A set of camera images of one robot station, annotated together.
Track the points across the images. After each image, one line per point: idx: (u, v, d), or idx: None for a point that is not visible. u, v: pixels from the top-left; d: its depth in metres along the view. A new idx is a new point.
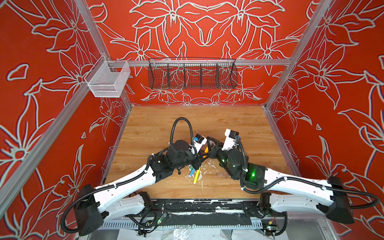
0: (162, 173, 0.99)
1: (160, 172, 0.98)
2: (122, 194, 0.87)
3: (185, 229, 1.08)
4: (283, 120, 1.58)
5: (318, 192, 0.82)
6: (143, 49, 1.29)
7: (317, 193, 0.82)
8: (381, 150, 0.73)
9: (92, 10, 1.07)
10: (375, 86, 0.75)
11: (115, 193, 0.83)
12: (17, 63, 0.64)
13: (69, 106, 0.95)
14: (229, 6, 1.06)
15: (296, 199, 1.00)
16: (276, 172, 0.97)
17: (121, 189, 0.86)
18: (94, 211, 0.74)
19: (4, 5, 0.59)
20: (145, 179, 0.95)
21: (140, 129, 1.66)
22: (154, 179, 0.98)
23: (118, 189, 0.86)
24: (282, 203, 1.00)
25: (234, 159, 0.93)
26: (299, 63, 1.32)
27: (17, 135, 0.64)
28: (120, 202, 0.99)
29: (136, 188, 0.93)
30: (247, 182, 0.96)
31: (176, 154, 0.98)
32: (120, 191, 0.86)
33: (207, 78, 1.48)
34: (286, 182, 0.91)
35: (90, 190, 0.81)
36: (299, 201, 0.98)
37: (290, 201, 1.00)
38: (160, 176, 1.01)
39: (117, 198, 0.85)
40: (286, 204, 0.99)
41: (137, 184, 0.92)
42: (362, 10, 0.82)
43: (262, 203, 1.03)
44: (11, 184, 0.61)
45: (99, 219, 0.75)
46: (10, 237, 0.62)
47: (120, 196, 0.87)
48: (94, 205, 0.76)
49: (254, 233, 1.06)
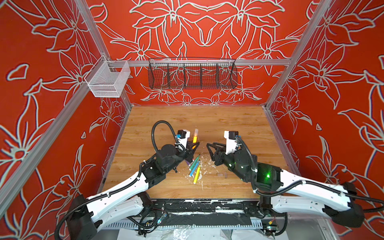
0: (154, 180, 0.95)
1: (152, 179, 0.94)
2: (116, 202, 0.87)
3: (185, 229, 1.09)
4: (283, 120, 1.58)
5: (336, 198, 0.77)
6: (143, 49, 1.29)
7: (335, 198, 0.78)
8: (381, 150, 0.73)
9: (92, 10, 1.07)
10: (375, 86, 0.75)
11: (108, 202, 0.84)
12: (18, 63, 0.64)
13: (69, 106, 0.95)
14: (229, 6, 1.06)
15: (299, 201, 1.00)
16: (293, 174, 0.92)
17: (114, 198, 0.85)
18: (87, 222, 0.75)
19: (4, 5, 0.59)
20: (137, 186, 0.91)
21: (140, 129, 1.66)
22: (148, 185, 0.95)
23: (111, 197, 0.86)
24: (284, 204, 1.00)
25: (241, 160, 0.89)
26: (299, 63, 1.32)
27: (17, 135, 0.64)
28: (115, 207, 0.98)
29: (129, 195, 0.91)
30: (259, 184, 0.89)
31: (164, 160, 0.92)
32: (114, 199, 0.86)
33: (207, 78, 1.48)
34: (303, 185, 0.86)
35: (82, 200, 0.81)
36: (302, 203, 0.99)
37: (293, 203, 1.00)
38: (153, 182, 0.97)
39: (111, 205, 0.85)
40: (289, 205, 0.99)
41: (130, 191, 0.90)
42: (362, 10, 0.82)
43: (263, 203, 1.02)
44: (11, 184, 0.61)
45: (92, 229, 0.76)
46: (10, 237, 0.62)
47: (115, 204, 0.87)
48: (87, 215, 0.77)
49: (254, 233, 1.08)
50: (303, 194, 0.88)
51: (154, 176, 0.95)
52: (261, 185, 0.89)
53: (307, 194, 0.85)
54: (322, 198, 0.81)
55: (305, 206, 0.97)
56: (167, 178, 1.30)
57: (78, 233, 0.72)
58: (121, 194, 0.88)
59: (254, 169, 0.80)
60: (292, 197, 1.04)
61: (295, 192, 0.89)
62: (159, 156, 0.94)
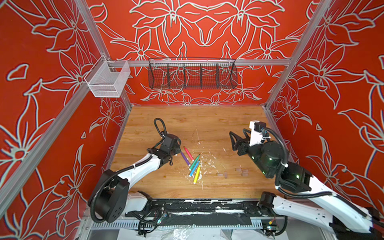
0: (164, 158, 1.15)
1: (162, 157, 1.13)
2: (139, 174, 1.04)
3: (185, 229, 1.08)
4: (283, 120, 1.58)
5: (359, 220, 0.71)
6: (143, 49, 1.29)
7: (358, 220, 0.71)
8: (381, 150, 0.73)
9: (92, 10, 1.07)
10: (375, 86, 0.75)
11: (135, 172, 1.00)
12: (17, 63, 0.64)
13: (69, 106, 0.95)
14: (229, 6, 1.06)
15: (306, 210, 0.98)
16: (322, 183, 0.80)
17: (139, 170, 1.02)
18: (124, 187, 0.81)
19: (4, 5, 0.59)
20: (153, 162, 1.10)
21: (140, 130, 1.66)
22: (159, 164, 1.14)
23: (137, 169, 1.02)
24: (286, 208, 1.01)
25: (271, 152, 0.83)
26: (299, 63, 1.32)
27: (17, 135, 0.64)
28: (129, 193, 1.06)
29: (147, 170, 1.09)
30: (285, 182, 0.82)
31: (172, 142, 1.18)
32: (139, 171, 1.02)
33: (207, 78, 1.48)
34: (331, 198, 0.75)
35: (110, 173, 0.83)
36: (308, 212, 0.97)
37: (297, 209, 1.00)
38: (161, 162, 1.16)
39: (136, 176, 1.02)
40: (292, 211, 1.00)
41: (149, 166, 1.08)
42: (362, 10, 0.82)
43: (263, 201, 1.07)
44: (11, 184, 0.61)
45: (124, 200, 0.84)
46: (10, 237, 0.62)
47: (138, 175, 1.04)
48: (122, 182, 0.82)
49: (254, 233, 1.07)
50: (325, 206, 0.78)
51: (163, 155, 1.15)
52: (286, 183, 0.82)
53: (329, 206, 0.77)
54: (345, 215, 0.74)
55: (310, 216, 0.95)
56: (167, 178, 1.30)
57: (118, 199, 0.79)
58: (143, 168, 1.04)
59: (285, 164, 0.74)
60: (298, 204, 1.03)
61: (317, 201, 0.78)
62: (167, 139, 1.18)
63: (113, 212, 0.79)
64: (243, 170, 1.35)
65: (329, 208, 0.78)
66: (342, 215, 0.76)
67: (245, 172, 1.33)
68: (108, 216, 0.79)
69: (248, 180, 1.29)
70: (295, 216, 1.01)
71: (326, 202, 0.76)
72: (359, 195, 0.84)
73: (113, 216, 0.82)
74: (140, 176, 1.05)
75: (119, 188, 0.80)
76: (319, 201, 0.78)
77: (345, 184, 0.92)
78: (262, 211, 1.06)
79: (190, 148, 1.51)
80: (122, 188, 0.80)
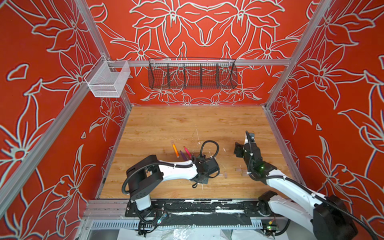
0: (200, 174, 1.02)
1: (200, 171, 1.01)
2: (174, 175, 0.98)
3: (185, 229, 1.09)
4: (283, 120, 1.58)
5: (307, 198, 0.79)
6: (143, 49, 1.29)
7: (306, 198, 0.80)
8: (381, 150, 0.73)
9: (92, 10, 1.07)
10: (375, 86, 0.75)
11: (173, 171, 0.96)
12: (18, 63, 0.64)
13: (70, 106, 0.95)
14: (229, 6, 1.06)
15: (295, 208, 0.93)
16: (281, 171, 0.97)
17: (175, 171, 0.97)
18: (158, 180, 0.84)
19: (4, 5, 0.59)
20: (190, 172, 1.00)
21: (140, 130, 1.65)
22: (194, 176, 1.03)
23: (175, 169, 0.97)
24: (280, 203, 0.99)
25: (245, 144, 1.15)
26: (299, 63, 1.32)
27: (17, 135, 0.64)
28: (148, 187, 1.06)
29: (181, 176, 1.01)
30: (254, 170, 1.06)
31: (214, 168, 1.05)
32: (176, 172, 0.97)
33: (208, 78, 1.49)
34: (284, 181, 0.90)
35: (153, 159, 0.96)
36: (297, 210, 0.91)
37: (288, 205, 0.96)
38: (196, 177, 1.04)
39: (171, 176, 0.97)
40: (284, 206, 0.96)
41: (183, 173, 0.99)
42: (362, 10, 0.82)
43: (261, 196, 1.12)
44: (12, 183, 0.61)
45: (150, 189, 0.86)
46: (10, 237, 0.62)
47: (174, 175, 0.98)
48: (158, 175, 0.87)
49: (254, 233, 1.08)
50: (286, 192, 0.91)
51: (201, 171, 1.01)
52: (254, 172, 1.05)
53: (288, 190, 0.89)
54: (298, 196, 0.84)
55: (296, 212, 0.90)
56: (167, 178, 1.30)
57: (147, 185, 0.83)
58: (180, 171, 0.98)
59: (251, 153, 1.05)
60: (292, 202, 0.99)
61: (278, 187, 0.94)
62: (211, 161, 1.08)
63: (137, 192, 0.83)
64: (243, 170, 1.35)
65: (289, 194, 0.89)
66: (298, 199, 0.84)
67: (245, 172, 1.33)
68: (132, 194, 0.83)
69: (248, 180, 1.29)
70: (287, 214, 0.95)
71: (285, 187, 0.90)
72: (359, 195, 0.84)
73: (136, 196, 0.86)
74: (174, 176, 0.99)
75: (153, 178, 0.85)
76: (281, 187, 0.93)
77: (345, 184, 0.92)
78: (260, 206, 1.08)
79: (190, 148, 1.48)
80: (156, 178, 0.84)
